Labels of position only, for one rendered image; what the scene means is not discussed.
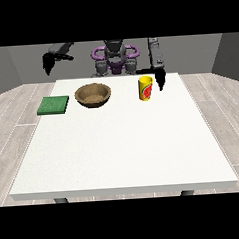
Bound yellow cup with melon print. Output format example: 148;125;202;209
137;74;154;102

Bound brown wooden bowl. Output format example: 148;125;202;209
73;81;113;110

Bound green square pad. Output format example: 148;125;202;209
35;95;71;117

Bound grey robot trunk purple rings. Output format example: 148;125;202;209
89;38;143;79

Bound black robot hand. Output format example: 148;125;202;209
134;66;168;93
41;50;76;77

